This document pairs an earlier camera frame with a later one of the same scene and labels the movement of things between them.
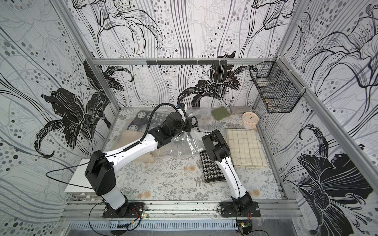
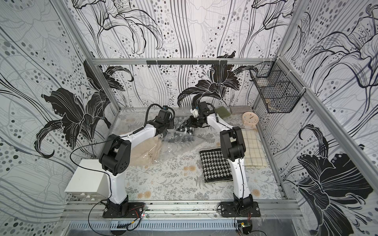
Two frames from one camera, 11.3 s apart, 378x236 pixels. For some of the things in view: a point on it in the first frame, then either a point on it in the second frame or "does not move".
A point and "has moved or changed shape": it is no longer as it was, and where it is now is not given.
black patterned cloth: [141, 121] has moved or changed shape
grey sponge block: [240, 109] does not move
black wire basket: [278, 88] does not move
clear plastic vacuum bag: [133, 124] has moved or changed shape
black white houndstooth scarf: [212, 172] does not move
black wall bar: [186, 62] does not move
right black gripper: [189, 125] -> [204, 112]
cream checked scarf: [245, 148] does not move
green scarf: [220, 113] does not move
